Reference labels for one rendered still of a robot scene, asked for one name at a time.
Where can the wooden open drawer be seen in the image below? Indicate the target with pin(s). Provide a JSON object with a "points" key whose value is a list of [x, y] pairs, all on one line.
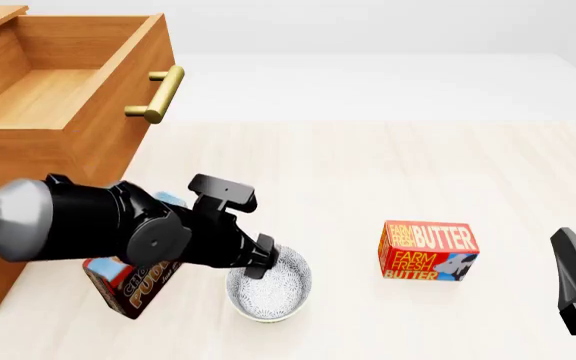
{"points": [[113, 112]]}

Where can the red butter box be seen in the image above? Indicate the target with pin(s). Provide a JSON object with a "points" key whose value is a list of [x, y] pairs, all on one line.
{"points": [[418, 258]]}

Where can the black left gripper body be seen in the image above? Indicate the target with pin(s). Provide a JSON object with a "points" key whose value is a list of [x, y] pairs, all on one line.
{"points": [[264, 255]]}

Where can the patterned black and white bowl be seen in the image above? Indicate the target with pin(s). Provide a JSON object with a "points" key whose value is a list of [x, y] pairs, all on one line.
{"points": [[273, 296]]}

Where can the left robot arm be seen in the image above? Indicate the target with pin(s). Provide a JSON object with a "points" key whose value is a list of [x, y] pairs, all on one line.
{"points": [[93, 221]]}

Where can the chocolate pudding box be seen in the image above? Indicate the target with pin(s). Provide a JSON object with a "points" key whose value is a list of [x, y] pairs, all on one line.
{"points": [[138, 292]]}

